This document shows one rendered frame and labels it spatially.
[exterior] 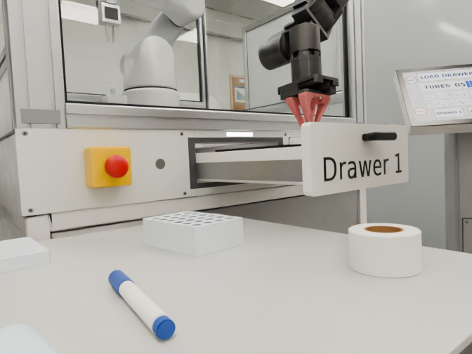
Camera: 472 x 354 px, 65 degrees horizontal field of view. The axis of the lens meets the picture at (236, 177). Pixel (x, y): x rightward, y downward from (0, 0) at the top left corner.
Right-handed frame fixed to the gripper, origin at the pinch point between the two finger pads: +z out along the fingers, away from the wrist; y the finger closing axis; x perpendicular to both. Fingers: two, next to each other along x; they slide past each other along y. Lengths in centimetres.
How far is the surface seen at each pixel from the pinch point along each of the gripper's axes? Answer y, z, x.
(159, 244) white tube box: -0.5, 17.4, -31.0
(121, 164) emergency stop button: -14.8, 5.1, -31.1
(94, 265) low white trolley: 1.5, 18.5, -40.3
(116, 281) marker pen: 13.7, 18.1, -41.5
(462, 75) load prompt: -12, -28, 98
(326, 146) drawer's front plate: 10.7, 4.4, -8.2
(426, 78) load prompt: -21, -28, 89
